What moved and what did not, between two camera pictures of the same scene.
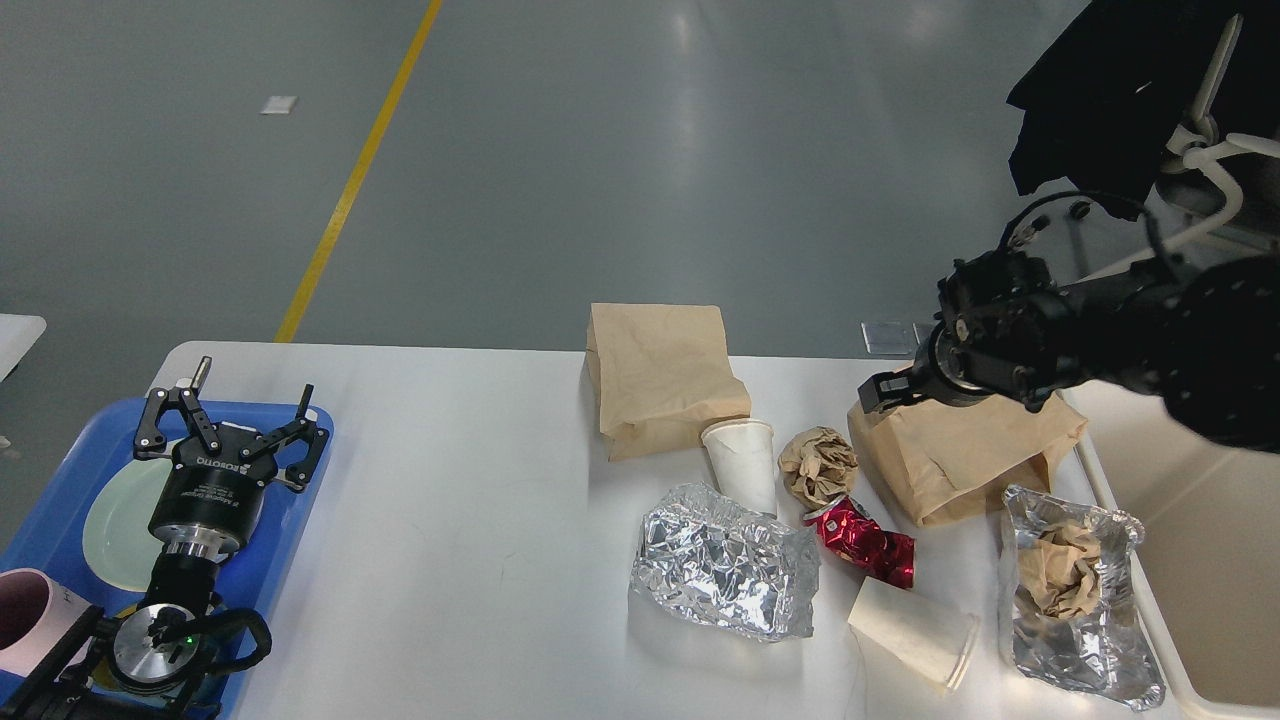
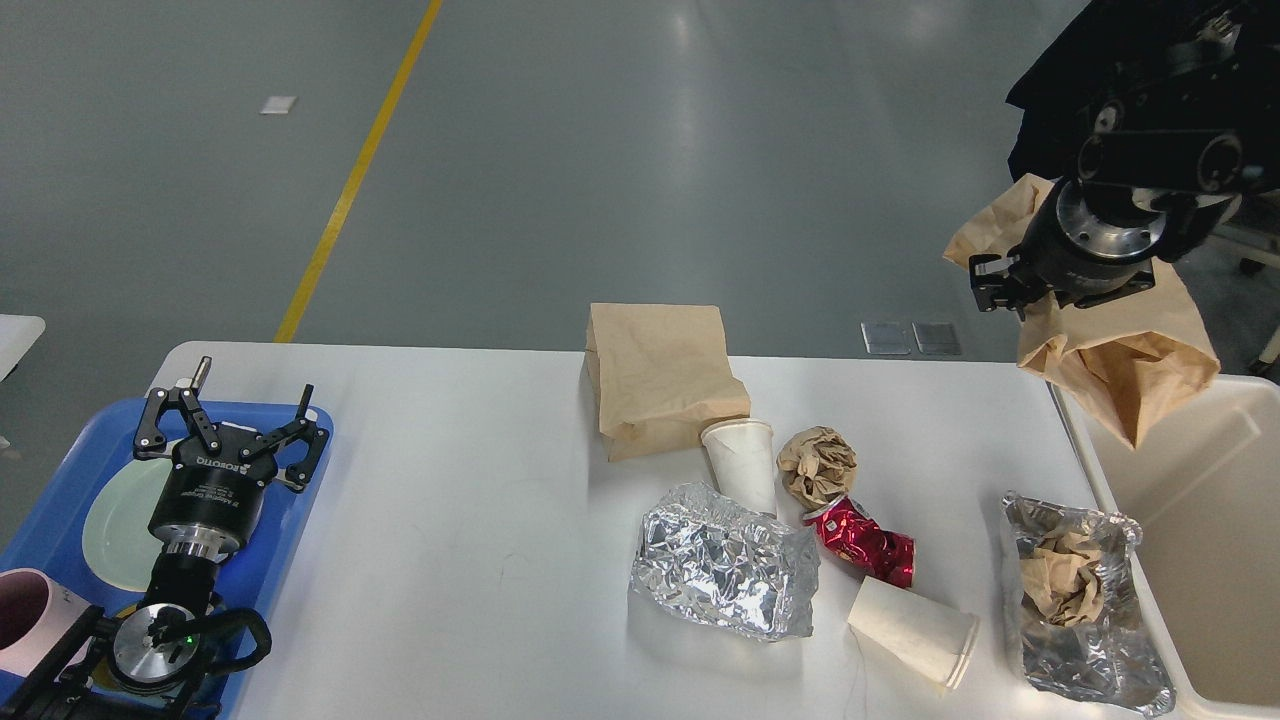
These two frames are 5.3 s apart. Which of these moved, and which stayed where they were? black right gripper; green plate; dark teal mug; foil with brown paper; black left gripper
Moved: black right gripper
Stayed: green plate; foil with brown paper; black left gripper; dark teal mug
